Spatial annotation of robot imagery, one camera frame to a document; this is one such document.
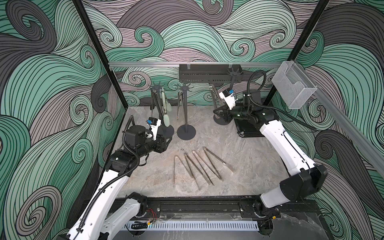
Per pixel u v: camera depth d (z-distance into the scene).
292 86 0.78
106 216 0.42
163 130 1.04
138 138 0.50
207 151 0.95
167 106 0.91
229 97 0.63
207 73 0.95
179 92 0.74
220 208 0.75
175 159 0.92
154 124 0.58
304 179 0.39
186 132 1.04
